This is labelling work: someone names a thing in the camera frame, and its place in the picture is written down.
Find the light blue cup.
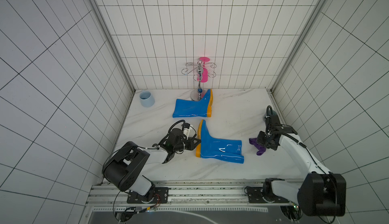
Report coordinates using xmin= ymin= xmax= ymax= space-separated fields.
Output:
xmin=139 ymin=90 xmax=155 ymax=108

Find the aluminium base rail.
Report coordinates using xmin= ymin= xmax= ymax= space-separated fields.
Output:
xmin=86 ymin=179 xmax=295 ymax=211

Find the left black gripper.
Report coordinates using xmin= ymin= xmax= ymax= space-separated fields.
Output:
xmin=174 ymin=138 xmax=200 ymax=152

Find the purple cloth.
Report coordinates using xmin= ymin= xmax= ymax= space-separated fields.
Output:
xmin=249 ymin=138 xmax=266 ymax=156

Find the pink hanging brush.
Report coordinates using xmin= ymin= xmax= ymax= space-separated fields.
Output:
xmin=197 ymin=57 xmax=210 ymax=83

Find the chrome hook stand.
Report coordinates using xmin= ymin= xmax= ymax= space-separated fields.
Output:
xmin=181 ymin=57 xmax=217 ymax=101

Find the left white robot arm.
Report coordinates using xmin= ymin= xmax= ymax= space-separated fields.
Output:
xmin=102 ymin=125 xmax=201 ymax=202

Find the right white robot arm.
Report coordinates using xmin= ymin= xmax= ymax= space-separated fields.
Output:
xmin=256 ymin=106 xmax=346 ymax=218

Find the blue rubber boot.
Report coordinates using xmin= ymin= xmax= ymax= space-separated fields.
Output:
xmin=196 ymin=120 xmax=244 ymax=164
xmin=172 ymin=89 xmax=213 ymax=118

